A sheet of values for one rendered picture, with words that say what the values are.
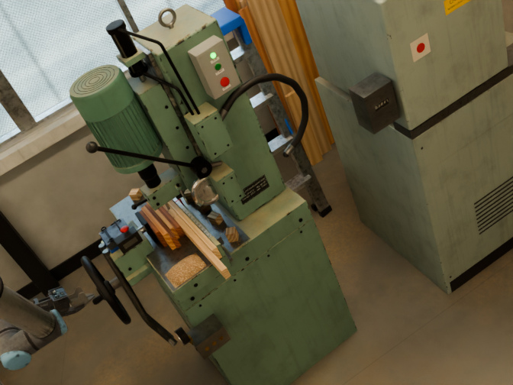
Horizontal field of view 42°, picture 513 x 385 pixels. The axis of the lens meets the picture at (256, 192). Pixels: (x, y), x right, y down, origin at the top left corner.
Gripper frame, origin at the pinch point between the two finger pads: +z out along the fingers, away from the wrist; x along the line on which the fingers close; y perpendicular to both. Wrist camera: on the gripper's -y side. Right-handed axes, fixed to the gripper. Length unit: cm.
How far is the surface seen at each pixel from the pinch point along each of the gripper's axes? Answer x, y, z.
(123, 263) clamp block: -17.8, 23.2, 9.1
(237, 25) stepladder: 47, 74, 92
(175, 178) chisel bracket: -13, 46, 33
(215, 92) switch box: -27, 80, 44
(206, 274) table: -41, 25, 29
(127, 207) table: 12.9, 24.9, 22.6
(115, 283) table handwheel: -11.0, 11.0, 7.1
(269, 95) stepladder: 45, 39, 107
